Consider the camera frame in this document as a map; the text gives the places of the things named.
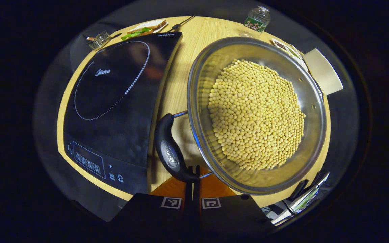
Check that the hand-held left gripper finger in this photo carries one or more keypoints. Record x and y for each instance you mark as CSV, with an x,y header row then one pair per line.
x,y
197,195
189,195

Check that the black induction cooktop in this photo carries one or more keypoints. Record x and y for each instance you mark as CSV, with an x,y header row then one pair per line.
x,y
113,101

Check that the pile of yellow soybeans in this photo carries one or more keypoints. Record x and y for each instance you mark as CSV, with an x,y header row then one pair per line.
x,y
255,114

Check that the white divided bean tray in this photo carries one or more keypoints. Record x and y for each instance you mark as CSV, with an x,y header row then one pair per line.
x,y
299,59

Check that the sandwich with lettuce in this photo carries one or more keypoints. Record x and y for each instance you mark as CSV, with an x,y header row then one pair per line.
x,y
140,31

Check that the pile of green mung beans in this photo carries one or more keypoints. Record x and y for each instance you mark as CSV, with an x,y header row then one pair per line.
x,y
293,53

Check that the pile of dark red beans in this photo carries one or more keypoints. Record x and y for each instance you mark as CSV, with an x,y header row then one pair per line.
x,y
280,45

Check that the white plate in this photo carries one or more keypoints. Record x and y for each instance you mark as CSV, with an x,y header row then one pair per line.
x,y
162,24

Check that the white toaster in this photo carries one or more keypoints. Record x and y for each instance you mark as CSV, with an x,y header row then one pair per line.
x,y
322,71

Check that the clear plastic water bottle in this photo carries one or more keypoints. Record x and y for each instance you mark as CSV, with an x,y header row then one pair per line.
x,y
256,22

